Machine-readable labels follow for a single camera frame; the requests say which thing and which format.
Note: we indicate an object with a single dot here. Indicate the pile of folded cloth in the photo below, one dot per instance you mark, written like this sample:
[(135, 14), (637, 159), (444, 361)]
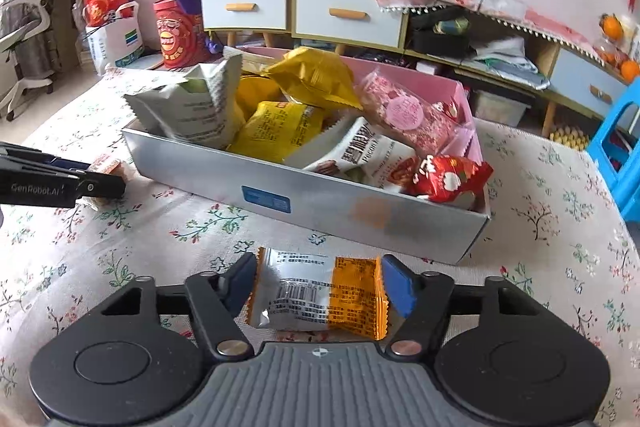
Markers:
[(510, 64)]

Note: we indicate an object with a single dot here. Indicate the small red snack packet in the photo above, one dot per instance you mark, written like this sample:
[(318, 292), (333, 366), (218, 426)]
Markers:
[(447, 111), (450, 179)]

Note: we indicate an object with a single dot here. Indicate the pink rice cracker packet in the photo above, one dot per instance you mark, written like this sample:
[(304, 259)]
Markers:
[(405, 112)]

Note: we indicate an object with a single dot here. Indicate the orange fruit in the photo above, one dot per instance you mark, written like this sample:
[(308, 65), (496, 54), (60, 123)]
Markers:
[(611, 28), (630, 70)]

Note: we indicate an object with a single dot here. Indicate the pink cardboard box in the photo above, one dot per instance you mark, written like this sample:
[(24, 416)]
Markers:
[(325, 207)]

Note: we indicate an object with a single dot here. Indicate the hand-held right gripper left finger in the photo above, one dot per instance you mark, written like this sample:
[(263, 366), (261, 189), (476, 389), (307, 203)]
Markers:
[(240, 284)]

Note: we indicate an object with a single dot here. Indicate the blue plastic stool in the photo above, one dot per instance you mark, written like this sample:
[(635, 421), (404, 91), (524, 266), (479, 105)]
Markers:
[(620, 132)]

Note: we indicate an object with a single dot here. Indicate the red gift bag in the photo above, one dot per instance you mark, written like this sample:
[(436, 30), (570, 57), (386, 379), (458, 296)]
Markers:
[(102, 4)]

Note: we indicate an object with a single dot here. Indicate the black box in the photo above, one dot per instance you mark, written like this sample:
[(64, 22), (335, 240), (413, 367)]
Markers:
[(435, 42)]

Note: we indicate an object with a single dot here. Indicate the yellow printed snack packet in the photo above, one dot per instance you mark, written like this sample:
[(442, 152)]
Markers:
[(280, 132)]

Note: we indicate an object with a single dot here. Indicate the red round bucket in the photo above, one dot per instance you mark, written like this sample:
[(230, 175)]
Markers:
[(180, 37)]

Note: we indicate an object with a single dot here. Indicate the white office chair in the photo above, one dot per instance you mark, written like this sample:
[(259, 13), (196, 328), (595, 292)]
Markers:
[(20, 32)]

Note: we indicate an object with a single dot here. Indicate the floral tablecloth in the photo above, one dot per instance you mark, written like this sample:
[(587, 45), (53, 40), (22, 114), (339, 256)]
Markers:
[(550, 217)]

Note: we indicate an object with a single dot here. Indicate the glass jar of oranges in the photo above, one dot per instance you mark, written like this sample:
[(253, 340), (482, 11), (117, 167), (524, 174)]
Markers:
[(609, 52)]

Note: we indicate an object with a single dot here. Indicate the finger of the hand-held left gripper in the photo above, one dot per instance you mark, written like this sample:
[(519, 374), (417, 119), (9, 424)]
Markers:
[(65, 166), (102, 187)]

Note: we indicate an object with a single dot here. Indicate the white nut snack packet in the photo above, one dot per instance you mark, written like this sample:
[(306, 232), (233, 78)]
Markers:
[(360, 152)]

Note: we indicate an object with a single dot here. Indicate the low wooden TV stand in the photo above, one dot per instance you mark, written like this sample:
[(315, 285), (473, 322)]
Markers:
[(545, 57)]

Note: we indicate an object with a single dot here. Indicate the white shopping bag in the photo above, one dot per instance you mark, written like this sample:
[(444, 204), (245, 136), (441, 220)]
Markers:
[(112, 47)]

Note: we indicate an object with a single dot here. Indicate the silver and orange snack packet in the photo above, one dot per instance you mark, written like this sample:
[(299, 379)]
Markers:
[(310, 297)]

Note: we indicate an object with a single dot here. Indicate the yellow egg tray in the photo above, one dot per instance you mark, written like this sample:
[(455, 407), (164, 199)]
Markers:
[(570, 139)]

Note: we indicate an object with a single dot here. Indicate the plain yellow snack packet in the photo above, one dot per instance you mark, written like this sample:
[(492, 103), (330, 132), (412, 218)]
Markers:
[(315, 77), (255, 97)]

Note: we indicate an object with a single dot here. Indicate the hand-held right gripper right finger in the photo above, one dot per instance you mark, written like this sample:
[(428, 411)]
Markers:
[(397, 284)]

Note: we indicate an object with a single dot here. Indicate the long clear storage box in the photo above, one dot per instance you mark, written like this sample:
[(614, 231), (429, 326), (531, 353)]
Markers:
[(500, 107)]

